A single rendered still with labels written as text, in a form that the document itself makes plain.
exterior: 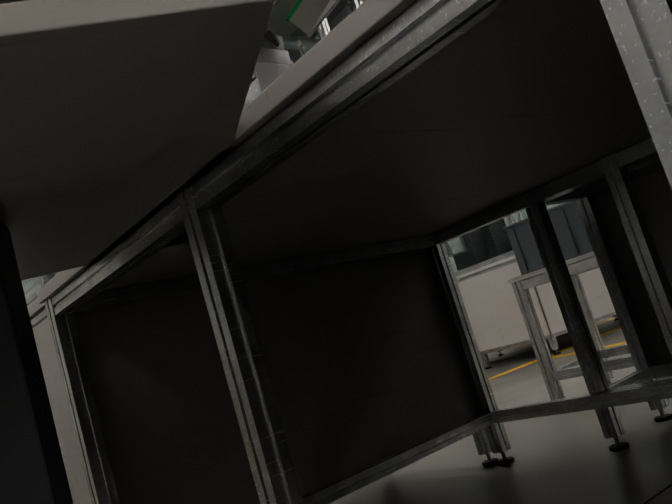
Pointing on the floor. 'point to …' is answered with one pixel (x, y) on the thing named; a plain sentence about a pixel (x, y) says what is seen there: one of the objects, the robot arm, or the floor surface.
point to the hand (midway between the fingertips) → (267, 45)
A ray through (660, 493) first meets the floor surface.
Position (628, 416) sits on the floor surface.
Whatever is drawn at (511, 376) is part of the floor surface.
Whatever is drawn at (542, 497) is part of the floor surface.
